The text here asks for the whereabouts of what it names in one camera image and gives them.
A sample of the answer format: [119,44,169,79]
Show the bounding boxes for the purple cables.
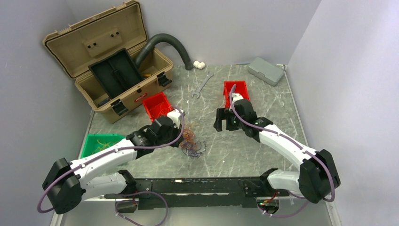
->
[180,139,207,159]

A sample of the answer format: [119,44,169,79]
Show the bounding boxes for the yellow cables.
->
[93,139,118,154]

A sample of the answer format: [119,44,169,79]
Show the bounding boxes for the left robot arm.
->
[37,115,184,214]

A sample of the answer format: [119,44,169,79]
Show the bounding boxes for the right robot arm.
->
[214,99,341,203]

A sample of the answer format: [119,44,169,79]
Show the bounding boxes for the red bin right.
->
[223,81,250,108]

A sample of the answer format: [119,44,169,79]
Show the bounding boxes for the steel open-end wrench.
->
[191,72,214,98]

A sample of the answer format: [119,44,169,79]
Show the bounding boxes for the grey plastic case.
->
[247,57,284,86]

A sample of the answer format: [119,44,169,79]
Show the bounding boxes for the white pipe fitting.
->
[193,61,206,70]

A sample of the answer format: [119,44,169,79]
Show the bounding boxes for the red bin near toolbox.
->
[142,92,173,122]

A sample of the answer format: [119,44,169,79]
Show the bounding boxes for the black toolbox tray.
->
[88,48,144,99]

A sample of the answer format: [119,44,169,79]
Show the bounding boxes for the tan open toolbox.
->
[42,0,173,123]

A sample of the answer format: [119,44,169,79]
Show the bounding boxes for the green plastic bin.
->
[80,134,125,158]

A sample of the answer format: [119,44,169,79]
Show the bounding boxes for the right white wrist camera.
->
[230,93,244,105]

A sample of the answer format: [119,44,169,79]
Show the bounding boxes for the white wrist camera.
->
[167,109,181,129]
[230,93,244,105]

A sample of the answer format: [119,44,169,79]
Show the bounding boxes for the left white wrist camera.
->
[167,109,181,129]

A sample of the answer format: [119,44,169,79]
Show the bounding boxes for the black aluminium base frame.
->
[56,170,331,216]

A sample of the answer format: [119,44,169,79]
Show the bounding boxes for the black corrugated hose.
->
[135,33,194,71]

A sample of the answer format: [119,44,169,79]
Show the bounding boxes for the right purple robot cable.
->
[229,83,336,219]

